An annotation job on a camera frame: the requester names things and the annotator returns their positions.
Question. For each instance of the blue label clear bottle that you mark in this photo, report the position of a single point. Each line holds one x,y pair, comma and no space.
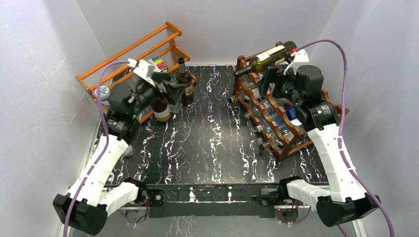
290,112

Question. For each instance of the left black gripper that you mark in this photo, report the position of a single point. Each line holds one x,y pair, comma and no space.
158,78

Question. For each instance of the dark wine bottle silver cap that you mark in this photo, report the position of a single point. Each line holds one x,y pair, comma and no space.
184,77

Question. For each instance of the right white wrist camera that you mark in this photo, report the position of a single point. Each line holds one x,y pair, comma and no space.
298,58

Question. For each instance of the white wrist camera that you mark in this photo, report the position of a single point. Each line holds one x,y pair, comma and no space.
144,69
298,58

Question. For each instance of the pack of coloured markers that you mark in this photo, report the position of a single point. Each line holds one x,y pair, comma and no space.
159,64

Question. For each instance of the green wine bottle white label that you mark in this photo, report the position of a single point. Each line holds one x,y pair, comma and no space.
271,57

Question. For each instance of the lower clear bottle in rack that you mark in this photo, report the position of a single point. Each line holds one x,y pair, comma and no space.
274,138

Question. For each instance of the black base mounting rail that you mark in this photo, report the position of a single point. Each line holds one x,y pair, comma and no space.
204,200

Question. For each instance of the brown wooden wine rack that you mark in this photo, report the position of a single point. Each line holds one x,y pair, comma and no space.
247,91

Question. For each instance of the clear liquor bottle dark label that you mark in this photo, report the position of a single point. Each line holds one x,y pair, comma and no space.
174,108

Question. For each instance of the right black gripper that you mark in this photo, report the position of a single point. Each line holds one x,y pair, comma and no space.
272,76

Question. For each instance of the red wine bottle gold cap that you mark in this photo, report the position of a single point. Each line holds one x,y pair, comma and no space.
160,110

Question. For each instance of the clear plastic ball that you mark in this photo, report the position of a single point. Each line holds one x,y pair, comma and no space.
128,152

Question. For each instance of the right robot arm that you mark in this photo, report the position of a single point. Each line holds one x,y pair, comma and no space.
347,198

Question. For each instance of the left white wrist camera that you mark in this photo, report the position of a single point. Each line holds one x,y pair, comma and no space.
144,69

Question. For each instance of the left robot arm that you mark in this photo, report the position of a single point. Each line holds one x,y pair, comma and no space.
85,206

